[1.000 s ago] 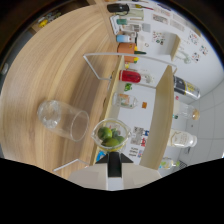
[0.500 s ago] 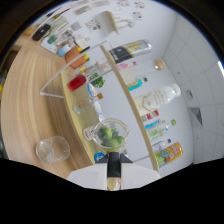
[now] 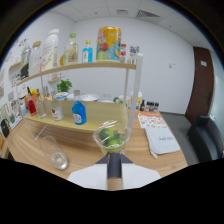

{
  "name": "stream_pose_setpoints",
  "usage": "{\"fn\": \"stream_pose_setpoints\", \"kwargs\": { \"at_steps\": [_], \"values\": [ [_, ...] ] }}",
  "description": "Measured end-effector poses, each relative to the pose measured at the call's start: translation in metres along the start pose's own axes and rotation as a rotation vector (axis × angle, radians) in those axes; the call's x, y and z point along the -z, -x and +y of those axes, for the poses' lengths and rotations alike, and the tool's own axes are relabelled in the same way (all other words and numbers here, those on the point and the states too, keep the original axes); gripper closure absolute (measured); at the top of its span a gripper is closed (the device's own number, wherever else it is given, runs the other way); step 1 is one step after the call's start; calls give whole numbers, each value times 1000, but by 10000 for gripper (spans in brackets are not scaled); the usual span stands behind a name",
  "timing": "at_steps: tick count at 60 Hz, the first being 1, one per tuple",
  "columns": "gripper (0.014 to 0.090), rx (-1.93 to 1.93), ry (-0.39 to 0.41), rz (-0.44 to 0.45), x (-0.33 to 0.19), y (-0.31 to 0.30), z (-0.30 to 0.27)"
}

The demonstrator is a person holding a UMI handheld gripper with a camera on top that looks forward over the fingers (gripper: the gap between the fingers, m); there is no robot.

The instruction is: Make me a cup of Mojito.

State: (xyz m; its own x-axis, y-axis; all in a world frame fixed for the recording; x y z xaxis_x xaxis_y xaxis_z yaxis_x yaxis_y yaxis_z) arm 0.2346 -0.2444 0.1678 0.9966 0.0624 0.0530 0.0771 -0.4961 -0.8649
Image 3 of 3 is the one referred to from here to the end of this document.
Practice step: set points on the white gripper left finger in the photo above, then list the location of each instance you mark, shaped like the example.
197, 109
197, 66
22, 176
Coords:
90, 176

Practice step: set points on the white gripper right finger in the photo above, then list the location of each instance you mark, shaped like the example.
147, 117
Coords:
140, 176

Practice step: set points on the plastic cup of limes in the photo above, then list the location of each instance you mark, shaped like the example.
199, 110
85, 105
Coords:
111, 136

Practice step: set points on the clear drinking glass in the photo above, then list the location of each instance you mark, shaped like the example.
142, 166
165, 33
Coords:
56, 155

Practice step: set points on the white zip pouch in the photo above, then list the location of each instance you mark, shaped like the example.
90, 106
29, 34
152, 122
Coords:
163, 141

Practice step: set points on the orange patterned paper sheet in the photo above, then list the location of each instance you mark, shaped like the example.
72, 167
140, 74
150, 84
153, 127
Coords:
151, 120

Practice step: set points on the blue liquid bottle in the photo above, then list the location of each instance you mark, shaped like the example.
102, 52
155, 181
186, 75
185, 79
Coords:
79, 113

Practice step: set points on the black chair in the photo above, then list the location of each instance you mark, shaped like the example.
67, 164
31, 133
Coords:
206, 138

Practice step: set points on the large white bowl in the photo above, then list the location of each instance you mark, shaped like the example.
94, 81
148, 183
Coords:
89, 97

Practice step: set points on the clear bottle with amber cap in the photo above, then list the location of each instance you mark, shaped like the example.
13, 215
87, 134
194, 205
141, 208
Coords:
41, 107

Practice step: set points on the red liquid bottle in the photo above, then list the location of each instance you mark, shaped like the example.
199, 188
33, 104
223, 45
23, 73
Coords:
31, 106

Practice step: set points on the black bag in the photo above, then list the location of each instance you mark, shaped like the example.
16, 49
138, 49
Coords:
4, 128

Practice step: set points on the brown door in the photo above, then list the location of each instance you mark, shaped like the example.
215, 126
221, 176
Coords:
201, 83

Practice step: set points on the clear bottle with green cap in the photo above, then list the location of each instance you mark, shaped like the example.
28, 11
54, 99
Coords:
71, 51

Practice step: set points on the glass jar with cork lid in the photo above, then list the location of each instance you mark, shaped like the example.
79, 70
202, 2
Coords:
34, 58

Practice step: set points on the large white bottle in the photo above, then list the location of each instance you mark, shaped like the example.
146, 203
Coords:
50, 50

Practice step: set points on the yellow colourful tin can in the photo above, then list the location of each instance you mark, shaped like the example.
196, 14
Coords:
108, 43

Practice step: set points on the ceiling air vent grille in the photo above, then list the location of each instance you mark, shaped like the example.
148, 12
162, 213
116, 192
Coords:
148, 14

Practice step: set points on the white frame wooden shelf rack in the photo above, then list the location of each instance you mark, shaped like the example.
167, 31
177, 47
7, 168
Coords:
96, 115

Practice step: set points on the pale blue wall poster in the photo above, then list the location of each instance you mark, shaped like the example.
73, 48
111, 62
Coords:
134, 50

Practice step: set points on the red wall poster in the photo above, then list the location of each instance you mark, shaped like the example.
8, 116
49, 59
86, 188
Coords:
123, 50

